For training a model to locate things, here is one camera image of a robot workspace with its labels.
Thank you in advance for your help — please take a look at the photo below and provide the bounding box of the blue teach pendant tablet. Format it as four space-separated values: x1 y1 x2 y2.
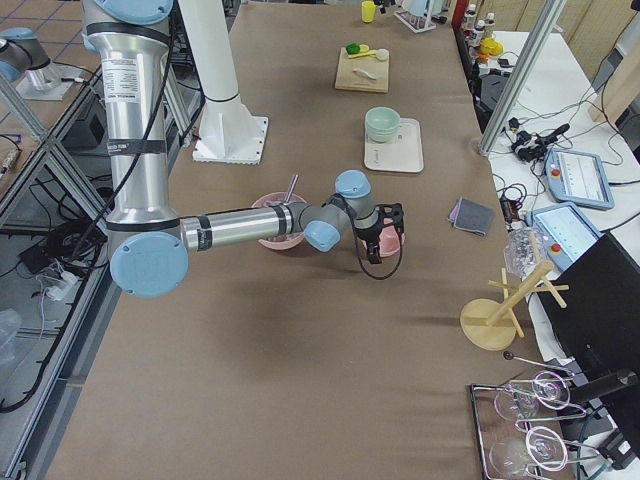
544 149 615 210

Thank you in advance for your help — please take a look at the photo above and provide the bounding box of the white ceramic spoon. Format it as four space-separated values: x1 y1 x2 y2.
352 68 379 81

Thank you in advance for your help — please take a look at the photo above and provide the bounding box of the wine glass rack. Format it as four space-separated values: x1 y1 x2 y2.
469 361 613 479

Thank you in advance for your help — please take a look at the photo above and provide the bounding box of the large pink ice bowl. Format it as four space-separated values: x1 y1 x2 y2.
252 192 305 251

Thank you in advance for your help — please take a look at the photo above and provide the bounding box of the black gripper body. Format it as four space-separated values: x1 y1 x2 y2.
355 203 404 246

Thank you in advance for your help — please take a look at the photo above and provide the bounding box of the metal ice scoop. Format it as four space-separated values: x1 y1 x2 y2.
283 174 299 204

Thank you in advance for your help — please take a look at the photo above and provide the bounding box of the aluminium frame post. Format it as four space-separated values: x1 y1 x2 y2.
478 0 567 157

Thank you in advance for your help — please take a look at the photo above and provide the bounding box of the black monitor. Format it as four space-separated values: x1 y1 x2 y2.
538 233 639 380

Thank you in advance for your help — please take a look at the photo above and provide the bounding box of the yellow plastic spoon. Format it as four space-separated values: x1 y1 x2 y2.
347 50 377 59

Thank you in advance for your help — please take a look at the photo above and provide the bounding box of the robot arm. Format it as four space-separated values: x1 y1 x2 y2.
1 27 69 101
82 1 404 298

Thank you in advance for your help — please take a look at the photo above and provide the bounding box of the white steamed bun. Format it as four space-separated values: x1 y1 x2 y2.
375 48 389 61

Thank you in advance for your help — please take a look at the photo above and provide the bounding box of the cup rack with pastel cups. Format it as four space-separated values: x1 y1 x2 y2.
394 0 447 34

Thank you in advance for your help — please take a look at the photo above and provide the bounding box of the white rabbit serving tray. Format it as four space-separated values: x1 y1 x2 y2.
364 118 424 174

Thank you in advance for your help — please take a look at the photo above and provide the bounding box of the wooden cutting board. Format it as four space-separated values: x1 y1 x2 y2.
334 47 390 93

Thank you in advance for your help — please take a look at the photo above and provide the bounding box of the wooden mug tree stand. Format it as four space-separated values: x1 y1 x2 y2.
459 232 571 351

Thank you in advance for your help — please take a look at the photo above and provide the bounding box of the small pink bowl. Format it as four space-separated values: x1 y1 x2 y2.
357 228 405 259

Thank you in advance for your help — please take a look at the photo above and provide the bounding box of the green lime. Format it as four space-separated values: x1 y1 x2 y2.
345 43 360 55

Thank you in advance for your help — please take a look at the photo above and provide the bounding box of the yellow plastic cup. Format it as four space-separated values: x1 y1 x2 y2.
361 0 376 23

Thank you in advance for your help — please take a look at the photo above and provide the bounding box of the grey folded cloth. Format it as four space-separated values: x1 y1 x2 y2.
448 198 495 237

